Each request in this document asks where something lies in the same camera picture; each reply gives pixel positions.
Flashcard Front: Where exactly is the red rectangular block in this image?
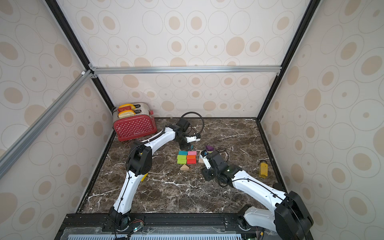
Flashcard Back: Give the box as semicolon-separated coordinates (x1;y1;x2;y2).
187;159;197;165

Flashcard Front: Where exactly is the lime green block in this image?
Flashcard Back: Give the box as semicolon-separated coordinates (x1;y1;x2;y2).
177;155;187;160
177;159;187;165

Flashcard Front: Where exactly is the natural wood triangular block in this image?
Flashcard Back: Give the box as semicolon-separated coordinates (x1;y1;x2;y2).
180;165;190;171

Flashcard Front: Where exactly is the yellow rectangular block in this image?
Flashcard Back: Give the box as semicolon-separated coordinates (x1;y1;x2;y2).
141;173;148;182

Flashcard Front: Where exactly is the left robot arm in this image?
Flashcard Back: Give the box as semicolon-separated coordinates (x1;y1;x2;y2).
109;124;201;232

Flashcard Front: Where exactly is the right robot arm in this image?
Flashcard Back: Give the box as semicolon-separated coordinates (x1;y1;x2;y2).
200;151;314;240

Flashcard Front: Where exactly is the yellow toy bottle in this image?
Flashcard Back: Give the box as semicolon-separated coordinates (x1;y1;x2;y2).
259;160;268;179

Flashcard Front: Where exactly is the red polka dot toy toaster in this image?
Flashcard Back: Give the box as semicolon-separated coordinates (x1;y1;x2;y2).
113;103;157;142

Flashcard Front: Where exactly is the toy bread slice rear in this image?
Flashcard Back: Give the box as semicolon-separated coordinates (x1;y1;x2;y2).
118;104;141;113

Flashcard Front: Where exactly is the toy bread slice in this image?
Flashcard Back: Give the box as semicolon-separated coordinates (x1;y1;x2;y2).
118;110;136;119
118;104;141;113

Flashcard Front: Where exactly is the toy bread slice front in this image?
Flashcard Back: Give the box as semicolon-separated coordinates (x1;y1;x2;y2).
118;110;136;119

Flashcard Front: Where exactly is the black lid wooden jar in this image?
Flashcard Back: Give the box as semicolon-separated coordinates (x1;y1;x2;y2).
272;183;284;192

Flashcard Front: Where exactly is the black corrugated cable hose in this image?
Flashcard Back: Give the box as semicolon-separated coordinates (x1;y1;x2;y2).
180;111;205;139

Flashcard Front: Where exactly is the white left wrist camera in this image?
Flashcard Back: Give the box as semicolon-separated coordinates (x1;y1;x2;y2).
176;118;201;143

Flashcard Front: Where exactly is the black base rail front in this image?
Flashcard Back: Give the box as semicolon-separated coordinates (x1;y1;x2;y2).
53;211;314;240

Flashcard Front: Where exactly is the silver aluminium rail back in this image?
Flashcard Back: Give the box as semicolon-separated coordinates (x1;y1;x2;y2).
92;66;282;75

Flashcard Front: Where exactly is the silver aluminium rail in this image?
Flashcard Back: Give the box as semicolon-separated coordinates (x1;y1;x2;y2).
92;66;282;75
1;70;92;177

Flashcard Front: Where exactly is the black corner frame post left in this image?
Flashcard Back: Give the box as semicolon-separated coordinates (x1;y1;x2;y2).
44;0;116;145

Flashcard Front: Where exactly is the black corner frame post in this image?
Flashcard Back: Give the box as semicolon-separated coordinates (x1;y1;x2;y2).
44;0;116;145
257;0;321;123

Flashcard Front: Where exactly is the black corner frame post right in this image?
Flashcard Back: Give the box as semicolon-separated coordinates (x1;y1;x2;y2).
257;0;321;123

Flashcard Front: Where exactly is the silver aluminium rail left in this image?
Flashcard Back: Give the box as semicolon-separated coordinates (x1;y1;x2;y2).
1;70;92;177

